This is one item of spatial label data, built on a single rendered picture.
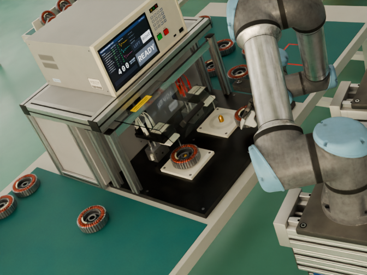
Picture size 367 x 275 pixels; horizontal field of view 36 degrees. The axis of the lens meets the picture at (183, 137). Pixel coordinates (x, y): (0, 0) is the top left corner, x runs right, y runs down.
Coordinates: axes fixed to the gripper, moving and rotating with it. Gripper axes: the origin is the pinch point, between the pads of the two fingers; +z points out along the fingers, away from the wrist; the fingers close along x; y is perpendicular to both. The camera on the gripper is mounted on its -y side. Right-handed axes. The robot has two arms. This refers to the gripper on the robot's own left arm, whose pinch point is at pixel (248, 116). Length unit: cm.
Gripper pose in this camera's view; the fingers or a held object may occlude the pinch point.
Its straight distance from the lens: 212.0
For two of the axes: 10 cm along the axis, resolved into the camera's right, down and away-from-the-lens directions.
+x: 5.7, -6.2, 5.3
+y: 8.1, 5.3, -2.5
